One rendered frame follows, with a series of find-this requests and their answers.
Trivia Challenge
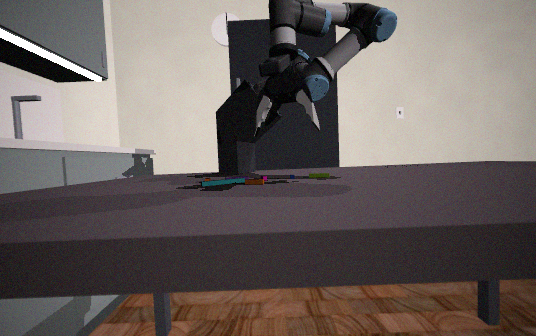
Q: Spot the turquoise rod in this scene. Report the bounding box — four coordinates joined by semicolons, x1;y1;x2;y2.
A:
201;178;245;187

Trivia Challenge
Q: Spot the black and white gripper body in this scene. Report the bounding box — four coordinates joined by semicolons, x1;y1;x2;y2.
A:
266;43;300;104

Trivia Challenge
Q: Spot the lime green rod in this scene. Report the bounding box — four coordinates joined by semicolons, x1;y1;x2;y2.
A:
309;173;329;178

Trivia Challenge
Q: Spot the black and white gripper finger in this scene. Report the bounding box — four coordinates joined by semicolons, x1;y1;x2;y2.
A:
295;76;320;131
254;81;274;136

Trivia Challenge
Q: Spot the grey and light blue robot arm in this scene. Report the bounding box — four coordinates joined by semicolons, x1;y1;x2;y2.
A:
253;0;397;102

